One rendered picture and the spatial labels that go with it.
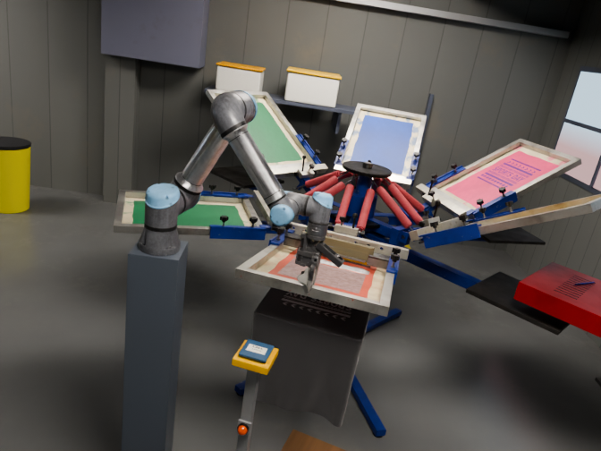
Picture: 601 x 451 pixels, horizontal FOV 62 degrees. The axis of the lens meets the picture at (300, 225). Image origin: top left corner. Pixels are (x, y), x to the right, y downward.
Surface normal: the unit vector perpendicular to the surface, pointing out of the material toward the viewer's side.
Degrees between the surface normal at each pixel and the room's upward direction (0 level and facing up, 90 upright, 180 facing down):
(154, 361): 90
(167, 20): 90
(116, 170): 90
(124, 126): 90
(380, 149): 32
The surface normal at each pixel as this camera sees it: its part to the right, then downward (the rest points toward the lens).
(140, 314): 0.01, 0.35
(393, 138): 0.00, -0.62
